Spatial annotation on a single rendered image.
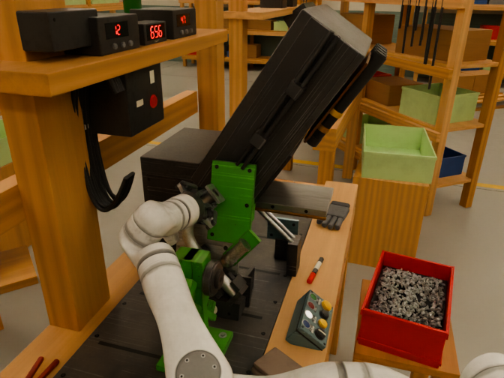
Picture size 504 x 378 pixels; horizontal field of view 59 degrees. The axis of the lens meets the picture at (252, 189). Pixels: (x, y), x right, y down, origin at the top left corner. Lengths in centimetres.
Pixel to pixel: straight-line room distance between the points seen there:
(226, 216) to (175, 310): 50
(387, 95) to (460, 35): 94
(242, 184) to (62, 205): 42
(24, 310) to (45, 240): 178
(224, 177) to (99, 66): 40
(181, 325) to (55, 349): 60
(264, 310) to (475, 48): 295
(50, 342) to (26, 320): 157
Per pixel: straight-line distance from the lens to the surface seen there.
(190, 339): 65
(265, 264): 137
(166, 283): 71
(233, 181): 111
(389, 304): 133
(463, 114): 387
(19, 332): 274
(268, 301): 123
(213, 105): 190
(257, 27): 989
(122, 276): 141
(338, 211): 166
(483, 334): 277
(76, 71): 88
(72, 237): 112
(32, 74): 84
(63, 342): 123
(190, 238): 115
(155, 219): 79
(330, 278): 134
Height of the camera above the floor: 167
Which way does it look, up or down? 25 degrees down
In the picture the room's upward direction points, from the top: 1 degrees clockwise
